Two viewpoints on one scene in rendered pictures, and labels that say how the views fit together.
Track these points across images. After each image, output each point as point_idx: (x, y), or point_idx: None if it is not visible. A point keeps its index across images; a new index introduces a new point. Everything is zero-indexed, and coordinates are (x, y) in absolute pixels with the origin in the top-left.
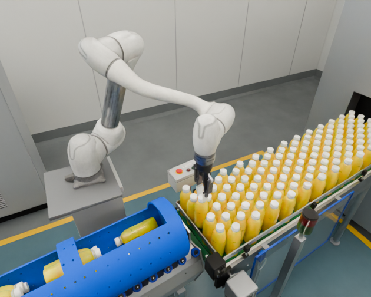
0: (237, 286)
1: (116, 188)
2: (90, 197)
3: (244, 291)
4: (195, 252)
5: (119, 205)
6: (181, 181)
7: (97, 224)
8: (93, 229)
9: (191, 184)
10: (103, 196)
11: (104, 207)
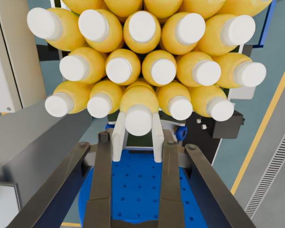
0: (238, 91)
1: None
2: (4, 223)
3: (249, 88)
4: (183, 134)
5: (26, 153)
6: (19, 92)
7: (45, 167)
8: (48, 168)
9: (34, 51)
10: (8, 210)
11: (24, 175)
